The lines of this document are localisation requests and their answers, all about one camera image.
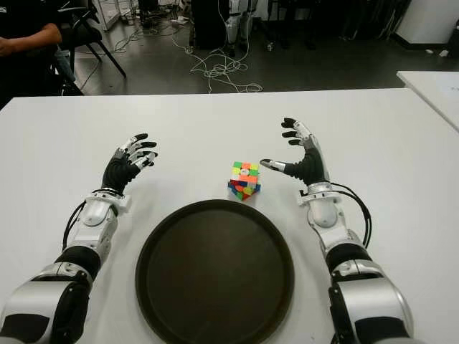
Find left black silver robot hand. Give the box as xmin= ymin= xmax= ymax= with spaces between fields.
xmin=103 ymin=133 xmax=159 ymax=197

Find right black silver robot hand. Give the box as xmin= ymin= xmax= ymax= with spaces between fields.
xmin=260 ymin=117 xmax=331 ymax=194

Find multicoloured Rubik's cube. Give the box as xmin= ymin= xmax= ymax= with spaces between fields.
xmin=227 ymin=161 xmax=262 ymax=202

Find dark brown round plate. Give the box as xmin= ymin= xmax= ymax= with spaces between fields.
xmin=135 ymin=199 xmax=296 ymax=344

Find seated person in black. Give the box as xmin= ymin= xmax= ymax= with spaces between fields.
xmin=0 ymin=0 xmax=76 ymax=108

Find black metal chair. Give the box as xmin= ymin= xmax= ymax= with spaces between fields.
xmin=53 ymin=0 xmax=127 ymax=96

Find white side table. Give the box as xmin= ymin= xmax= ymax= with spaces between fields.
xmin=396 ymin=70 xmax=459 ymax=132

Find white display cabinet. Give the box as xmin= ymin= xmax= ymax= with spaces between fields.
xmin=93 ymin=0 xmax=121 ymax=32

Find white humanoid robot legs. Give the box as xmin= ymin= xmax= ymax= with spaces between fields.
xmin=224 ymin=0 xmax=257 ymax=54

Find black floor cabinet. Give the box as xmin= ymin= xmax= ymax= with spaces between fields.
xmin=191 ymin=0 xmax=230 ymax=50

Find tangled white floor cable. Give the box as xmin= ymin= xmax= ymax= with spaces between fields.
xmin=171 ymin=35 xmax=263 ymax=95

